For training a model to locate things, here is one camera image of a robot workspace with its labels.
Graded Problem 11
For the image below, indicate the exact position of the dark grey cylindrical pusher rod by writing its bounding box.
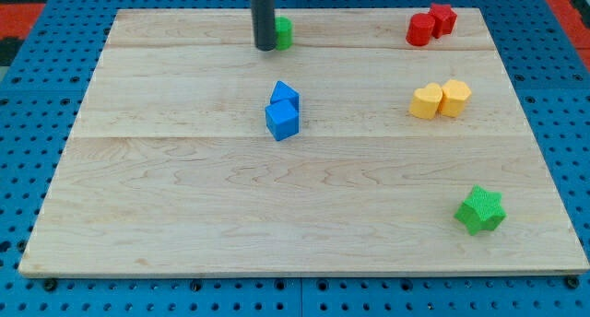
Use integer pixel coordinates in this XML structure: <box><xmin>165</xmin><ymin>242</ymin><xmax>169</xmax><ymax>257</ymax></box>
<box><xmin>250</xmin><ymin>0</ymin><xmax>277</xmax><ymax>51</ymax></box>

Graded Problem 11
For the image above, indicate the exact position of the red star block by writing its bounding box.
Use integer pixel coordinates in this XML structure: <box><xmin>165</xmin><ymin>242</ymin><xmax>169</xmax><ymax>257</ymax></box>
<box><xmin>429</xmin><ymin>3</ymin><xmax>457</xmax><ymax>39</ymax></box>

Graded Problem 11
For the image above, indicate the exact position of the green star block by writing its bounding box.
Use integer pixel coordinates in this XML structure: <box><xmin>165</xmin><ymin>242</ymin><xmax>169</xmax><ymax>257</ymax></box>
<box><xmin>454</xmin><ymin>185</ymin><xmax>506</xmax><ymax>236</ymax></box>

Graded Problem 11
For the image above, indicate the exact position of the green cylinder block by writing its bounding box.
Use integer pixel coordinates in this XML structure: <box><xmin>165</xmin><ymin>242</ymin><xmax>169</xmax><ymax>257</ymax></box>
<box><xmin>275</xmin><ymin>17</ymin><xmax>293</xmax><ymax>51</ymax></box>

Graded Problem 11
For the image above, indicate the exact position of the blue triangle block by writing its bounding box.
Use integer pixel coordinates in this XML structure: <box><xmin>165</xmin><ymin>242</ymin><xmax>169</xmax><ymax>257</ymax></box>
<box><xmin>270</xmin><ymin>80</ymin><xmax>300</xmax><ymax>112</ymax></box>

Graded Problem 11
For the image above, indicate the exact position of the blue cube block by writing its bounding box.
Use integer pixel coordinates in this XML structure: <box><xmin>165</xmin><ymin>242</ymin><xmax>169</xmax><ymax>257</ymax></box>
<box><xmin>265</xmin><ymin>100</ymin><xmax>300</xmax><ymax>141</ymax></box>

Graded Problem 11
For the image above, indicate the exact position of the red cylinder block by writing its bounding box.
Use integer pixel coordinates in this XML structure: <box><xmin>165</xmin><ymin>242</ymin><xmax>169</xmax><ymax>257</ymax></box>
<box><xmin>406</xmin><ymin>13</ymin><xmax>435</xmax><ymax>46</ymax></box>

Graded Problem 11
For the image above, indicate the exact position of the light wooden board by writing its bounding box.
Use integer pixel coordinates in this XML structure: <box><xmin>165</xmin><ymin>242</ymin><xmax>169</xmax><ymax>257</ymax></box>
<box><xmin>19</xmin><ymin>8</ymin><xmax>589</xmax><ymax>278</ymax></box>

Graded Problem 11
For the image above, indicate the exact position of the yellow heart block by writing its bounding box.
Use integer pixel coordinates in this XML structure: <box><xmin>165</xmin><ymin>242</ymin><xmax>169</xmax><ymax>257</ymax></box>
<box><xmin>408</xmin><ymin>83</ymin><xmax>443</xmax><ymax>120</ymax></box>

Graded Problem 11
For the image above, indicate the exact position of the yellow hexagon block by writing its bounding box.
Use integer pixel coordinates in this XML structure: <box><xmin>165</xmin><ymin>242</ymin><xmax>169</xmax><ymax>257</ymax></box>
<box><xmin>438</xmin><ymin>79</ymin><xmax>472</xmax><ymax>118</ymax></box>

